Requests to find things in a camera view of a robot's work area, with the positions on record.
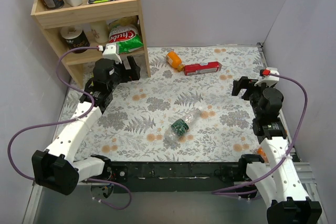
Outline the orange juice bottle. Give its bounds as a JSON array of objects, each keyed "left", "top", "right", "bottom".
[{"left": 165, "top": 51, "right": 184, "bottom": 70}]

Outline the gold bottle cap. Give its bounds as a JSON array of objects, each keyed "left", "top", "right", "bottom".
[{"left": 177, "top": 64, "right": 185, "bottom": 72}]

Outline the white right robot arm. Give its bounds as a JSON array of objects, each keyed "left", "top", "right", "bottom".
[{"left": 232, "top": 75, "right": 322, "bottom": 223}]

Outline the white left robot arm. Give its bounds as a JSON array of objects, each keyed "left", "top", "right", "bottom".
[{"left": 31, "top": 56, "right": 140, "bottom": 195}]

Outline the green white chips bag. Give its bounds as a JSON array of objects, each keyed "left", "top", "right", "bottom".
[{"left": 108, "top": 16, "right": 143, "bottom": 54}]

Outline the wooden shelf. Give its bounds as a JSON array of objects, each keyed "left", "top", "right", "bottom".
[{"left": 30, "top": 0, "right": 152, "bottom": 89}]

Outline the white cup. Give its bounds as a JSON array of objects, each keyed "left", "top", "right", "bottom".
[{"left": 90, "top": 20, "right": 109, "bottom": 44}]

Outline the black paper cup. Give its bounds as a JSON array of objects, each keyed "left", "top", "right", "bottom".
[{"left": 60, "top": 25, "right": 90, "bottom": 49}]

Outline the red toothpaste box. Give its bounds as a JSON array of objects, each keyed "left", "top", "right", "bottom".
[{"left": 184, "top": 61, "right": 222, "bottom": 76}]

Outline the black base bar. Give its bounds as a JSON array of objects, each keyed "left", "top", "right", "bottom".
[{"left": 90, "top": 155, "right": 259, "bottom": 200}]

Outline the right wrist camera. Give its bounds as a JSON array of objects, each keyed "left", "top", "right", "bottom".
[{"left": 254, "top": 67, "right": 279, "bottom": 87}]

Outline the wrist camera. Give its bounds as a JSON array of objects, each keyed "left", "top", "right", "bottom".
[
  {"left": 98, "top": 42, "right": 122, "bottom": 64},
  {"left": 254, "top": 67, "right": 279, "bottom": 87}
]

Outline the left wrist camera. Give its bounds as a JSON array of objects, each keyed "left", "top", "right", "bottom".
[{"left": 98, "top": 42, "right": 122, "bottom": 64}]

